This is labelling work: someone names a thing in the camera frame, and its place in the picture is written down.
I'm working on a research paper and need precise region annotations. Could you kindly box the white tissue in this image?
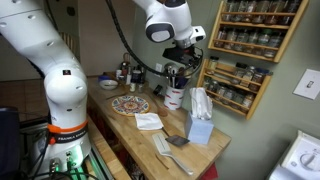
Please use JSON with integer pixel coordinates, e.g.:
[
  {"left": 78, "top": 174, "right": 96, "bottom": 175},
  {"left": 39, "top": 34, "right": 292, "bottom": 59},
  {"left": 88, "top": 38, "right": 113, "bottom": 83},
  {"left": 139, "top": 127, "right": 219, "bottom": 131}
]
[{"left": 189, "top": 87, "right": 213, "bottom": 120}]

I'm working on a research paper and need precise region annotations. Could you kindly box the white wall outlet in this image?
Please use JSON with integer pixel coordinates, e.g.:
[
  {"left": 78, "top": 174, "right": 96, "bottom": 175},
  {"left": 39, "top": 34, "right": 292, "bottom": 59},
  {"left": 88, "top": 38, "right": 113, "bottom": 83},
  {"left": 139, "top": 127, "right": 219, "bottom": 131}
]
[{"left": 155, "top": 63, "right": 163, "bottom": 78}]

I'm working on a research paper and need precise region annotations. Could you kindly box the wooden spoon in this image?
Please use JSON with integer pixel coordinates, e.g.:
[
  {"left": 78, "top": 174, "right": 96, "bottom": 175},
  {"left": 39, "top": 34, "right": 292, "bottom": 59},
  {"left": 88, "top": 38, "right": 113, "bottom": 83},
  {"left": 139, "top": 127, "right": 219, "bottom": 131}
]
[{"left": 147, "top": 95, "right": 168, "bottom": 117}]

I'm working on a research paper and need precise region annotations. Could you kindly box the blue tissue box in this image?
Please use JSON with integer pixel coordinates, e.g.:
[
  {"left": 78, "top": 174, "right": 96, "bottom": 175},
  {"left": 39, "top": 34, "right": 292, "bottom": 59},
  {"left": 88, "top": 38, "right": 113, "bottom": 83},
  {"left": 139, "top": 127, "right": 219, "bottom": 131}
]
[{"left": 185, "top": 112, "right": 214, "bottom": 144}]

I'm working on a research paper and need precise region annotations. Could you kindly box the white appliance with dial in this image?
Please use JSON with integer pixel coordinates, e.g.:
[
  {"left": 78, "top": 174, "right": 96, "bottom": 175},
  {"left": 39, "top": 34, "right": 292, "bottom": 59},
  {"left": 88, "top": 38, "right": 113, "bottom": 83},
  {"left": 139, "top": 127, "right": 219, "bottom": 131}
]
[{"left": 267, "top": 130, "right": 320, "bottom": 180}]

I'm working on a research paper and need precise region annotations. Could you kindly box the wooden spice rack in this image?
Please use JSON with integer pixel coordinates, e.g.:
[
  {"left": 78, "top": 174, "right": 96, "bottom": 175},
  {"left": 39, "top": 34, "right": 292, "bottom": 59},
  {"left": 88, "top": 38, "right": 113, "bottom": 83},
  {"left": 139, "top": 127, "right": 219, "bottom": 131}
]
[
  {"left": 197, "top": 59, "right": 271, "bottom": 119},
  {"left": 208, "top": 0, "right": 309, "bottom": 63}
]

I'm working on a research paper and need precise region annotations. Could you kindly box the white plastic spatula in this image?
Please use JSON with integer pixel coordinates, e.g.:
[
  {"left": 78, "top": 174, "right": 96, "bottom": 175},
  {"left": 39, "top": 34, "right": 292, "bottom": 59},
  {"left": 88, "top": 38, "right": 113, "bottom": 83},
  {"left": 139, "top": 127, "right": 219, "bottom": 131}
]
[{"left": 152, "top": 133, "right": 193, "bottom": 176}]

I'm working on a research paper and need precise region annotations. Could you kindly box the white paper napkin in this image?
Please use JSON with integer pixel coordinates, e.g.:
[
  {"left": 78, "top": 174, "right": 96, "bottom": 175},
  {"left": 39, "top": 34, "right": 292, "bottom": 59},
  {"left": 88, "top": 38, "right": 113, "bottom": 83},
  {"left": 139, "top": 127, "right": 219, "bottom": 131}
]
[{"left": 135, "top": 113, "right": 163, "bottom": 130}]

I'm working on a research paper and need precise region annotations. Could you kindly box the lower wooden spice rack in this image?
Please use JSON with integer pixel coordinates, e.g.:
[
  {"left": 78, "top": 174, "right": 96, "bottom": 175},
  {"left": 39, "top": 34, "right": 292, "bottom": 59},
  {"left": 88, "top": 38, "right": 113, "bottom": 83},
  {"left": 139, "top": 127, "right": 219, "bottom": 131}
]
[{"left": 197, "top": 59, "right": 271, "bottom": 119}]

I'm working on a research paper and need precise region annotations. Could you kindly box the white light switch plate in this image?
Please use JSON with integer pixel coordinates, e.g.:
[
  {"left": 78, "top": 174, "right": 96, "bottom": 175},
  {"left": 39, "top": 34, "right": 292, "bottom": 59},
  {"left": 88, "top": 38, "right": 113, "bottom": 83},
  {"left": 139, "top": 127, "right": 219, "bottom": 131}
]
[{"left": 293, "top": 69, "right": 320, "bottom": 100}]

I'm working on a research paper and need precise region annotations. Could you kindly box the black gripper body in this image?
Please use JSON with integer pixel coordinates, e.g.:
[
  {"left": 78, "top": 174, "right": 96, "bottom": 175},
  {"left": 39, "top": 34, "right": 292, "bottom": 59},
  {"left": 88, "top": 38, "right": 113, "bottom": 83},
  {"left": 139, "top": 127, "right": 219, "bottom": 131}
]
[{"left": 162, "top": 45, "right": 202, "bottom": 67}]

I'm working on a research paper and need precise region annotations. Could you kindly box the upper wooden spice rack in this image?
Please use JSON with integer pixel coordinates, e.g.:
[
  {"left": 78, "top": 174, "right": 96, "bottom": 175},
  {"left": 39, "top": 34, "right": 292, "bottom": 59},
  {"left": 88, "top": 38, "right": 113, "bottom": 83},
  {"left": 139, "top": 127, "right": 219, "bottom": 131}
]
[{"left": 208, "top": 0, "right": 309, "bottom": 63}]

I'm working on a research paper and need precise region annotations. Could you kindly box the white ceramic bowl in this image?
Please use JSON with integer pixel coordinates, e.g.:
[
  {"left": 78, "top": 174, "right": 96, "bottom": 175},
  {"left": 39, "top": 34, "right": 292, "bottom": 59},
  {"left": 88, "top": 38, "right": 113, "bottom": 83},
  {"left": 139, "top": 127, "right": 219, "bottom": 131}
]
[{"left": 99, "top": 80, "right": 118, "bottom": 90}]

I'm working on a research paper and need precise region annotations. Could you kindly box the white chili pattern utensil crock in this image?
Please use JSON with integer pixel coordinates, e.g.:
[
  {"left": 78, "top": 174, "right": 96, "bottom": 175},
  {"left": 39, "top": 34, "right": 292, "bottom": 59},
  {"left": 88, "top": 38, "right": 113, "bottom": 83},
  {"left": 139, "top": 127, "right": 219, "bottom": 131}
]
[{"left": 164, "top": 86, "right": 184, "bottom": 110}]

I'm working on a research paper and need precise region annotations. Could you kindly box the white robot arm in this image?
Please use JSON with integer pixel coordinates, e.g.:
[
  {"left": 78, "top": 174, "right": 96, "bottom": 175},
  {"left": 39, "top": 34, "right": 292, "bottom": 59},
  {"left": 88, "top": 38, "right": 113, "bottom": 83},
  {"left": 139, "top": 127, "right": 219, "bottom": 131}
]
[{"left": 0, "top": 0, "right": 206, "bottom": 172}]

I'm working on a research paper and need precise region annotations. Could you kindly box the colourful floral ceramic plate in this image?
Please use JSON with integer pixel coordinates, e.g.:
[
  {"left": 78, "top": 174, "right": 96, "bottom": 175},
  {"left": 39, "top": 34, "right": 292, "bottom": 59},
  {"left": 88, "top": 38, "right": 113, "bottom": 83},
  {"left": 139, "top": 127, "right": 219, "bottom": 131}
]
[{"left": 111, "top": 95, "right": 150, "bottom": 117}]

